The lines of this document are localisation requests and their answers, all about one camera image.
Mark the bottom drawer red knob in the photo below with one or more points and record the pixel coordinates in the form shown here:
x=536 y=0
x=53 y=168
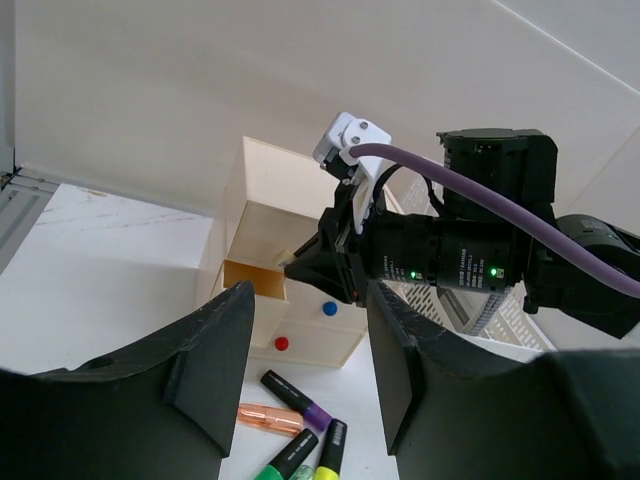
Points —
x=311 y=344

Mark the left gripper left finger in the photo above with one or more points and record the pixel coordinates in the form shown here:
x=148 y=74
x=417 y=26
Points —
x=163 y=407

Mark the cream wooden drawer cabinet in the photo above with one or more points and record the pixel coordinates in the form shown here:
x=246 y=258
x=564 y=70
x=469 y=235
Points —
x=269 y=208

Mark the orange translucent tube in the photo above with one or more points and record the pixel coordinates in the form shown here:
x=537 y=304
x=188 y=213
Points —
x=271 y=419

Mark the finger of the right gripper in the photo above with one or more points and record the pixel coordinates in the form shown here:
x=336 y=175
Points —
x=316 y=264

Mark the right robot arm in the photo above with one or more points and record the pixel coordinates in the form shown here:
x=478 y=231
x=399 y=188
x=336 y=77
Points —
x=481 y=221

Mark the aluminium frame rail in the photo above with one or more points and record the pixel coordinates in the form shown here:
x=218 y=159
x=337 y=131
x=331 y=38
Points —
x=24 y=193

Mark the drawer with blue knob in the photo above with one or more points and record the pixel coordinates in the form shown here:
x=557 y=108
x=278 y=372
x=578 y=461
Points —
x=318 y=309

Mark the green cap black marker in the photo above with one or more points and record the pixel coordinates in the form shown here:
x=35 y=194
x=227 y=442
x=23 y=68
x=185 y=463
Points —
x=287 y=461

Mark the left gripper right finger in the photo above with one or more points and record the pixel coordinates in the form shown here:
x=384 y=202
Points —
x=453 y=410

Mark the white plastic file organizer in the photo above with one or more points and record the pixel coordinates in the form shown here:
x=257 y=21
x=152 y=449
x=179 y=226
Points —
x=511 y=331

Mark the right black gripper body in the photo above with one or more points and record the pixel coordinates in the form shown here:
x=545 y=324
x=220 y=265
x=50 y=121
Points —
x=413 y=249

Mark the grey black booklet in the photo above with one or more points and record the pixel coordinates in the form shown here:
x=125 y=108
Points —
x=469 y=312

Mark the purple cap black marker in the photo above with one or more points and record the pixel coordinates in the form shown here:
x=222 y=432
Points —
x=312 y=413

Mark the yellow cap black marker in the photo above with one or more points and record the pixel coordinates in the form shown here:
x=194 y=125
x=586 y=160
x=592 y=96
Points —
x=331 y=457

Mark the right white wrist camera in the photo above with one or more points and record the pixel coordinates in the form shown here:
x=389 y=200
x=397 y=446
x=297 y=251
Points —
x=362 y=172

